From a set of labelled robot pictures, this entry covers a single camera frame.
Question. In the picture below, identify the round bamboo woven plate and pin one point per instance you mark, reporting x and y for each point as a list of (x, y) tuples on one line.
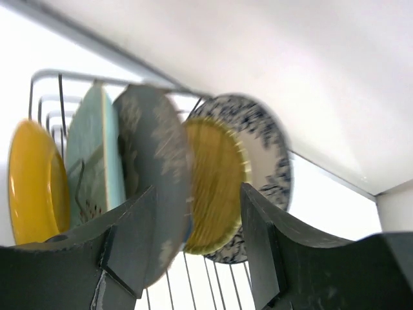
[(220, 166)]

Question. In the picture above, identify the light green rectangular plate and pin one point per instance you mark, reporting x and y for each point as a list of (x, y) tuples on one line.
[(95, 175)]

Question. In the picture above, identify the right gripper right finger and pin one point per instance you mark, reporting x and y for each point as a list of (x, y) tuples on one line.
[(292, 264)]

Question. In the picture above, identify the blue floral round plate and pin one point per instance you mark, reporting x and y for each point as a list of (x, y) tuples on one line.
[(267, 150)]

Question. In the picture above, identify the grey deer plate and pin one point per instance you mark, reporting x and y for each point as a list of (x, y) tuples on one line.
[(155, 152)]

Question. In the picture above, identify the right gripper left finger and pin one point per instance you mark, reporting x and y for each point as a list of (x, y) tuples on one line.
[(128, 232)]

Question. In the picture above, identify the gold and black plate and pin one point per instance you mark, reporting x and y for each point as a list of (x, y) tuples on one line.
[(38, 194)]

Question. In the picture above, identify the grey wire dish rack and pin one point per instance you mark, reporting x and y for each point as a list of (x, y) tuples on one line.
[(192, 282)]

